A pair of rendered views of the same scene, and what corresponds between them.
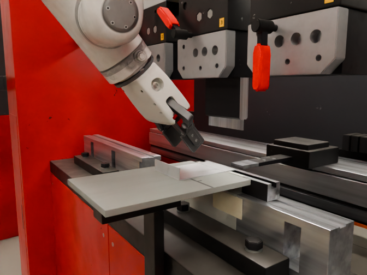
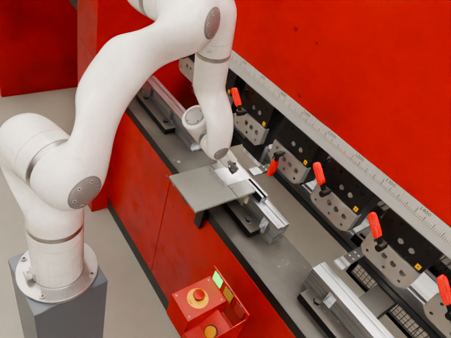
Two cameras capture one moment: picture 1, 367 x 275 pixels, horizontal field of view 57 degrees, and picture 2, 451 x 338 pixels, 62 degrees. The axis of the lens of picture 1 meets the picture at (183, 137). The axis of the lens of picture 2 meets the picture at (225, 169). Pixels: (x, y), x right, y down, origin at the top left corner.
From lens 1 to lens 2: 0.87 m
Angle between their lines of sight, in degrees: 32
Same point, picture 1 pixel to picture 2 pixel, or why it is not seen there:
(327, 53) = (296, 180)
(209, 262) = (227, 220)
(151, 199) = (211, 204)
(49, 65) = (124, 18)
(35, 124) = not seen: hidden behind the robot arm
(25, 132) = not seen: hidden behind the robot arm
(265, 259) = (251, 228)
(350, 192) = (302, 192)
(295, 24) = (291, 159)
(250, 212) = (251, 204)
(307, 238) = (270, 226)
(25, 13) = not seen: outside the picture
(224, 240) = (236, 213)
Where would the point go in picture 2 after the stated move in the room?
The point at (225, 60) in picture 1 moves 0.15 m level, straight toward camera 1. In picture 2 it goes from (260, 141) to (259, 170)
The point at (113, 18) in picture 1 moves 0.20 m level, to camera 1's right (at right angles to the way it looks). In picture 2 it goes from (217, 156) to (283, 168)
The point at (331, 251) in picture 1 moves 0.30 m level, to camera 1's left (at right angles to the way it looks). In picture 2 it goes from (276, 233) to (192, 221)
